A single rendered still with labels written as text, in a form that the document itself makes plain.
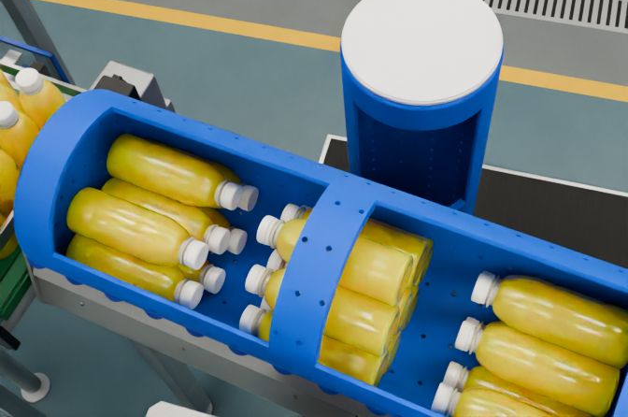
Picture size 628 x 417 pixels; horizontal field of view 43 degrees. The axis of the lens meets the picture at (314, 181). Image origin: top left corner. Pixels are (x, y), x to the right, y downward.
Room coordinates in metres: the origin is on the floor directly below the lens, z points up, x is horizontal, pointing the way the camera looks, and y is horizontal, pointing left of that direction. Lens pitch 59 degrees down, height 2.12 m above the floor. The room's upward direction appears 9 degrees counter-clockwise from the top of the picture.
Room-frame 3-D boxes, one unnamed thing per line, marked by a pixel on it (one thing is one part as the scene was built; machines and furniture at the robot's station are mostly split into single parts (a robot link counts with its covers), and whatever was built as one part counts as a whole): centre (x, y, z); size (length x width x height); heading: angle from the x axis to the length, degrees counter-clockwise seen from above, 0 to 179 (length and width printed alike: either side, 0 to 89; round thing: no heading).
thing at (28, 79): (0.89, 0.44, 1.09); 0.04 x 0.04 x 0.02
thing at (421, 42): (0.90, -0.22, 1.03); 0.28 x 0.28 x 0.01
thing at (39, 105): (0.89, 0.44, 0.99); 0.07 x 0.07 x 0.19
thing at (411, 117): (0.90, -0.22, 0.59); 0.28 x 0.28 x 0.88
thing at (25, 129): (0.83, 0.48, 0.99); 0.07 x 0.07 x 0.19
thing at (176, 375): (0.62, 0.39, 0.31); 0.06 x 0.06 x 0.63; 58
